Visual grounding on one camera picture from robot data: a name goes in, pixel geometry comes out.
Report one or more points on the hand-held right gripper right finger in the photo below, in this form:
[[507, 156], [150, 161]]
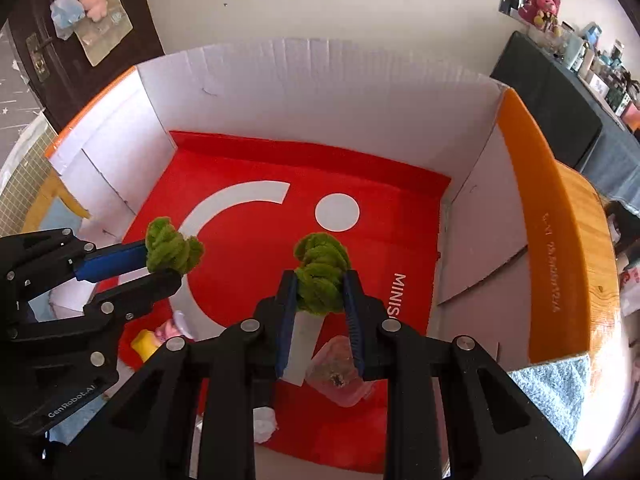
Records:
[[354, 325]]

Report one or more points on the orange cardboard box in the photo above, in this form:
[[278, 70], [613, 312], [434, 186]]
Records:
[[375, 185]]

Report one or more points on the pink rabbit plush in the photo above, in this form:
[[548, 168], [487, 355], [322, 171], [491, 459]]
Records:
[[540, 5]]

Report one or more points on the pink striped spool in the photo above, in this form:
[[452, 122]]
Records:
[[170, 331]]

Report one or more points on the dark brown door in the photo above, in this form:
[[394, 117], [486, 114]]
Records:
[[60, 95]]

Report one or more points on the group of cosmetic bottles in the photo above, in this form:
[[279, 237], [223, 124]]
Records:
[[595, 55]]

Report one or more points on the beige hanging organizer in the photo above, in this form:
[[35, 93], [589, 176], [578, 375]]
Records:
[[107, 35]]

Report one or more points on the clear plastic case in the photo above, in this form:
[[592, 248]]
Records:
[[332, 360]]

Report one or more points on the blue face mask pack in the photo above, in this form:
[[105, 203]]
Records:
[[65, 12]]

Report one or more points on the yellow duck toy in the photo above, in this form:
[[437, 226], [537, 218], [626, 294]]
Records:
[[145, 344]]

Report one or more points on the light blue towel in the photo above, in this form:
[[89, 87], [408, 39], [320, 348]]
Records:
[[550, 390]]

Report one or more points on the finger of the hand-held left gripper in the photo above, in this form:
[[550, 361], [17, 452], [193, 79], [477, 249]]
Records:
[[135, 290], [110, 260]]

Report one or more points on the side table with dark cloth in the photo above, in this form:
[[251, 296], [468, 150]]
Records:
[[550, 95]]

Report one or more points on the pink plush toy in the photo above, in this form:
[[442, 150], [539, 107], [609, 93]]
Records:
[[92, 0]]

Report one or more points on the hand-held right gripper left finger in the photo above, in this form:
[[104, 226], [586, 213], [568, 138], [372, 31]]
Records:
[[286, 330]]

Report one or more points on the green pipe cleaner ball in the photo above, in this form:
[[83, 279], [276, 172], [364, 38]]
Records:
[[320, 275], [167, 247]]

